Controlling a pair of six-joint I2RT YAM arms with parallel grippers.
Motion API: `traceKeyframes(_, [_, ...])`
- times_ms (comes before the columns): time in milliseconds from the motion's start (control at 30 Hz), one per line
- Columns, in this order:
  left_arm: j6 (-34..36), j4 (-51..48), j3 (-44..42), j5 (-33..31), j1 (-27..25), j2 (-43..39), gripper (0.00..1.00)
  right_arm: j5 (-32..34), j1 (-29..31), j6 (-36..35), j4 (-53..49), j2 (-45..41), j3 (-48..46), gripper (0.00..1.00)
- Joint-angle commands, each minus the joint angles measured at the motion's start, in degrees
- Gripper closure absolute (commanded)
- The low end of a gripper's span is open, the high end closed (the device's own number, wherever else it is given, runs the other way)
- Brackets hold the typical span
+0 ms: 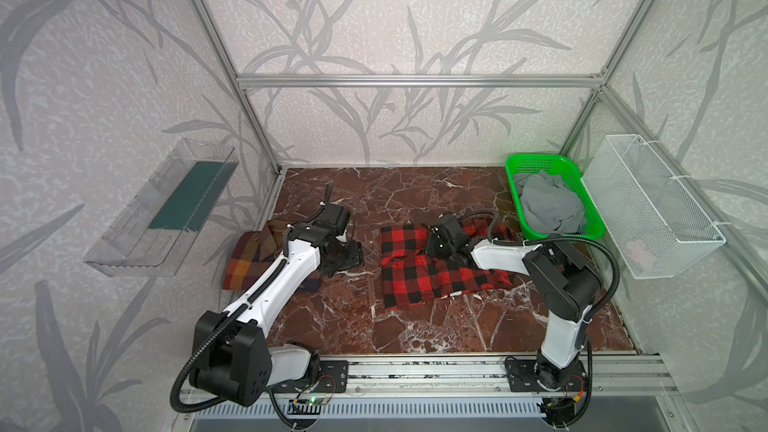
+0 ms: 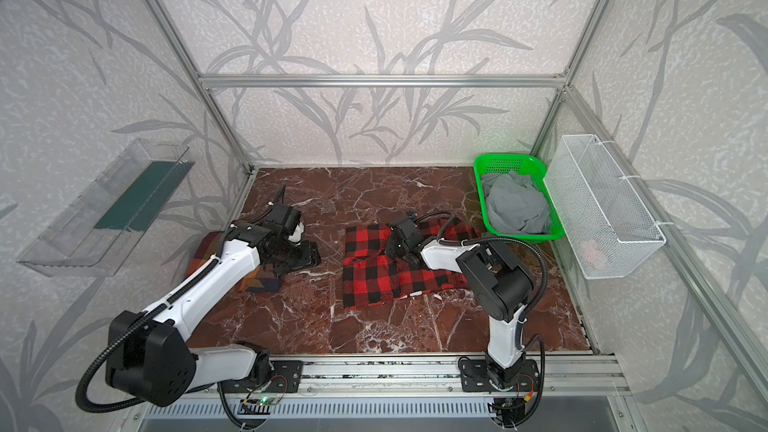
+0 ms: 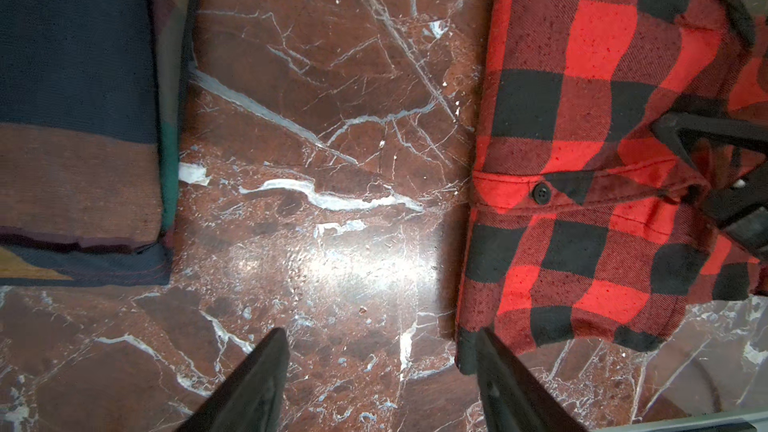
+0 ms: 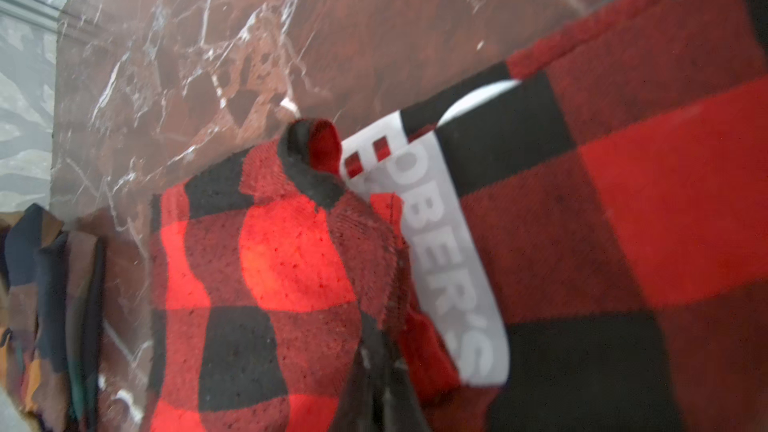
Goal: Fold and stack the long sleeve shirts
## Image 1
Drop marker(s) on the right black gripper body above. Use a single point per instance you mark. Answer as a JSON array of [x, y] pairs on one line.
[[442, 243]]

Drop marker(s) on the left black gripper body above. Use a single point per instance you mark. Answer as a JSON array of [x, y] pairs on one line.
[[346, 253]]

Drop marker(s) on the red black plaid shirt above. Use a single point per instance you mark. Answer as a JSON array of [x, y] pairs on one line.
[[411, 277]]

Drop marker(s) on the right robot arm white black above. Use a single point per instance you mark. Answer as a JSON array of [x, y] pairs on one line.
[[565, 279]]

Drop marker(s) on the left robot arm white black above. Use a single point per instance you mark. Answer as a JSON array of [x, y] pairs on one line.
[[231, 359]]

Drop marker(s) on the folded multicolour plaid shirt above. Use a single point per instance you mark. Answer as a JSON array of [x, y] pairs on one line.
[[253, 255]]

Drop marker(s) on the grey shirt in basket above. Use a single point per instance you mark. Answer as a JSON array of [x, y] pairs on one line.
[[549, 205]]

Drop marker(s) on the green plastic basket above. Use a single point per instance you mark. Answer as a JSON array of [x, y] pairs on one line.
[[554, 165]]

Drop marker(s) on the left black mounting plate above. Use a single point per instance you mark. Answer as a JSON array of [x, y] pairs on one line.
[[327, 376]]

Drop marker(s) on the black mounting plate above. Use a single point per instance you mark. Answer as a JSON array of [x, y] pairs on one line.
[[534, 376], [327, 376]]

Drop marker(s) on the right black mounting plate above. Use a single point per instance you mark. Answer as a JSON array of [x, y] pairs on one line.
[[534, 376]]

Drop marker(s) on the clear plastic wall tray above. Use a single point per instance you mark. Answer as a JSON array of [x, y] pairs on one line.
[[155, 232]]

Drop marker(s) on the aluminium frame crossbar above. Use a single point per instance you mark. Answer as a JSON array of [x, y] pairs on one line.
[[254, 81]]

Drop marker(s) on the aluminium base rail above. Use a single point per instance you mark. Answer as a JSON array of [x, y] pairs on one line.
[[485, 375]]

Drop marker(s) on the white wire mesh basket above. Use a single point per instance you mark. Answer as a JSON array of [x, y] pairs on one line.
[[658, 227]]

